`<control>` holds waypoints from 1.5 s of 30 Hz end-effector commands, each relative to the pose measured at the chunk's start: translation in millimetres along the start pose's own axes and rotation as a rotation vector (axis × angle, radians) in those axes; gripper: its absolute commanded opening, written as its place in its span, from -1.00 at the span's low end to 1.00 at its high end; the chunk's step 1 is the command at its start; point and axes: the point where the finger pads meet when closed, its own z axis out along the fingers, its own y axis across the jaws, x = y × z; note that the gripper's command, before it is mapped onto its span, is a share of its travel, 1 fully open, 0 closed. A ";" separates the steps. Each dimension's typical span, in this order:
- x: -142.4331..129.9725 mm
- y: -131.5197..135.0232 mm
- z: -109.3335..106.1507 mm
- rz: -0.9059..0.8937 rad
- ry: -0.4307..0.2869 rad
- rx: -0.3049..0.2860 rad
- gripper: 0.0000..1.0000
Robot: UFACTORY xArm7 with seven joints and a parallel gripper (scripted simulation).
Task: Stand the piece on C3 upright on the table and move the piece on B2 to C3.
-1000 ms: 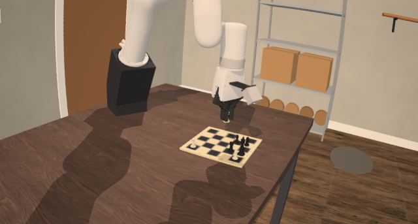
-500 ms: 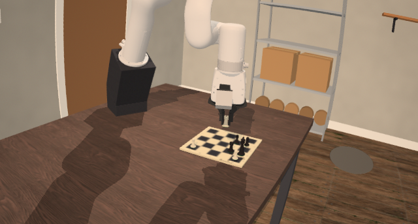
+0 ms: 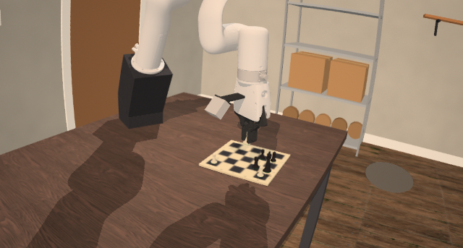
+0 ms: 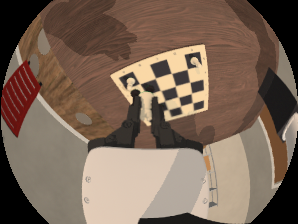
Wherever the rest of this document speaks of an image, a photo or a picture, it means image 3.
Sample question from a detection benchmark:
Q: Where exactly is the checkered chessboard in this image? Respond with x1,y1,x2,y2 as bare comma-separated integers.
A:
199,140,290,186

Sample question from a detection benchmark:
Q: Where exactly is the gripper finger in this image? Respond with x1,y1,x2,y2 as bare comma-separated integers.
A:
235,112,250,141
247,106,268,144

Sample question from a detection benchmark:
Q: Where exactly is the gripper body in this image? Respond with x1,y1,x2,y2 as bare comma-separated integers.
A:
234,78,271,121

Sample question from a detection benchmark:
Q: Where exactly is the white pawn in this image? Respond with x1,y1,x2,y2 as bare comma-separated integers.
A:
211,153,217,164
257,166,263,177

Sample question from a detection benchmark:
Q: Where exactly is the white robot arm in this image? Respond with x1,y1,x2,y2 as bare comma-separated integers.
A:
131,0,269,119

